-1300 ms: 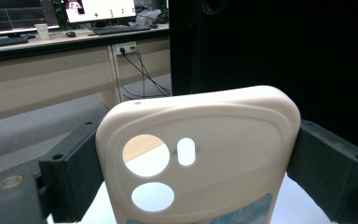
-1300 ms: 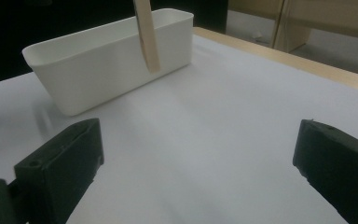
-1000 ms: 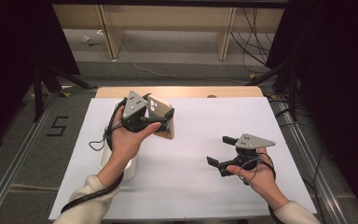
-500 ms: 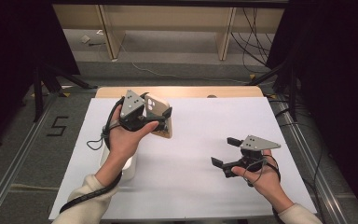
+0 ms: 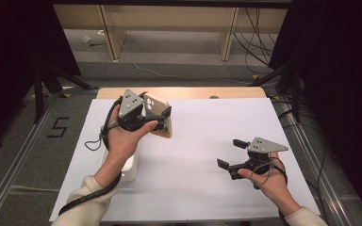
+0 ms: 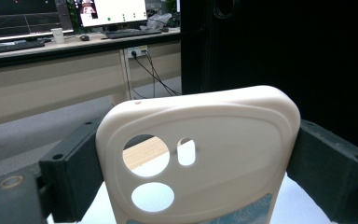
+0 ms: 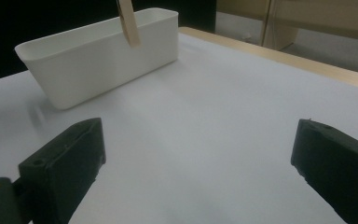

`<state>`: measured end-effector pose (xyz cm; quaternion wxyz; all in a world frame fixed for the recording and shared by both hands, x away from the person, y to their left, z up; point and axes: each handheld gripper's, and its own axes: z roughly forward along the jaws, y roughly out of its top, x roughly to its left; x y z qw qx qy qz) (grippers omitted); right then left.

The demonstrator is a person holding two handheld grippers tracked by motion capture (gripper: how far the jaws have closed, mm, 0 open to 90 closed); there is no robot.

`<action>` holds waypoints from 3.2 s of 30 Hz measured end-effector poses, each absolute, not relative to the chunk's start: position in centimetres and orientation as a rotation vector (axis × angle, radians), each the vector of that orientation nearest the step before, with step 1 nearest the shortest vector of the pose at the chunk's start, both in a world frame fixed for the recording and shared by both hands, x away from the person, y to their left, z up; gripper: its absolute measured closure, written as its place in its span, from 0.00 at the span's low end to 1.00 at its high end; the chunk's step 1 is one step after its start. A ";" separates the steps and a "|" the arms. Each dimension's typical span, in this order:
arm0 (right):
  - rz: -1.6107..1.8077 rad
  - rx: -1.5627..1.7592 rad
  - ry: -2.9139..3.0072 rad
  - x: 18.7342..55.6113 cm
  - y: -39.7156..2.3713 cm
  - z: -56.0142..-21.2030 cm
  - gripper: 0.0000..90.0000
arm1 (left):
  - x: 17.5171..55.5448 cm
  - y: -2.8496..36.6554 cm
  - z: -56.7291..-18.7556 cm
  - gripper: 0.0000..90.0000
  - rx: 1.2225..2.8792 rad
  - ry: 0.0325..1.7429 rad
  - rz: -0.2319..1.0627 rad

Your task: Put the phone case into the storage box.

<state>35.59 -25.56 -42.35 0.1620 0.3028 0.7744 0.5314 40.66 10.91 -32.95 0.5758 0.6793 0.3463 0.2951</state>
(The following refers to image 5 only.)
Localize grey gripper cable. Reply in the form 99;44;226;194
250;159;276;187
84;123;121;153

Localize person's left hand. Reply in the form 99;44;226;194
107;105;159;163

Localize grey left gripper cable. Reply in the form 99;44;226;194
84;123;121;153

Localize beige wooden shelf unit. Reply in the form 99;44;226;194
53;3;288;62

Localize black metal stand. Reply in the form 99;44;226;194
32;61;100;124
248;55;304;124

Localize white table cover sheet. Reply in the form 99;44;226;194
48;97;321;224

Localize bundle of black cables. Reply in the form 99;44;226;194
232;8;281;75

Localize person's right hand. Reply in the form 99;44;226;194
238;153;299;214

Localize dark curtain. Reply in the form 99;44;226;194
268;0;362;222
0;0;83;153

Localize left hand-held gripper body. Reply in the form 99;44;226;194
118;89;171;133

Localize white plastic storage box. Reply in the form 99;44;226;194
101;139;140;184

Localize black floor cables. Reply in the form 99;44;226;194
271;99;332;226

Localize white floor cable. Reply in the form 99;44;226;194
118;33;253;87

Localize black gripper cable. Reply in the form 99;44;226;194
253;155;289;190
58;96;123;217

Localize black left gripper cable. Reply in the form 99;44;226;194
58;96;123;217

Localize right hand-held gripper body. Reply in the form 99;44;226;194
228;137;289;181

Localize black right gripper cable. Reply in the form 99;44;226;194
253;155;289;190

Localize aluminium floor rail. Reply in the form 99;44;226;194
0;92;61;226
276;97;351;226

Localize grey right gripper cable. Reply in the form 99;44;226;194
250;159;276;187

